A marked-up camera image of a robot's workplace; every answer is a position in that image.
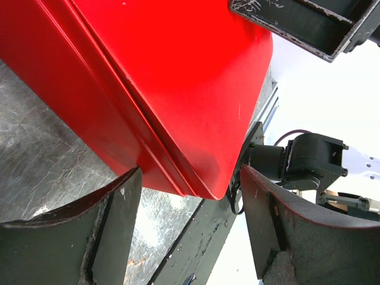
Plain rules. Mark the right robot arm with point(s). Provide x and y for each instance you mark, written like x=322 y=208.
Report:
x=313 y=161

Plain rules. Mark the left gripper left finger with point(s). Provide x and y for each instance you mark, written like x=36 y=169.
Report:
x=84 y=242

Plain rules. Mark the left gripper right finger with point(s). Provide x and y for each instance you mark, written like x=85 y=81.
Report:
x=294 y=241

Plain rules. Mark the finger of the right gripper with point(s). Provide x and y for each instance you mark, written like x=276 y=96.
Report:
x=322 y=27

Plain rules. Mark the red chocolate box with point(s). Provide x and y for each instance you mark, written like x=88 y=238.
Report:
x=47 y=44

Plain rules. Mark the red box lid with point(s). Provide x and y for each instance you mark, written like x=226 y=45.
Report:
x=196 y=70

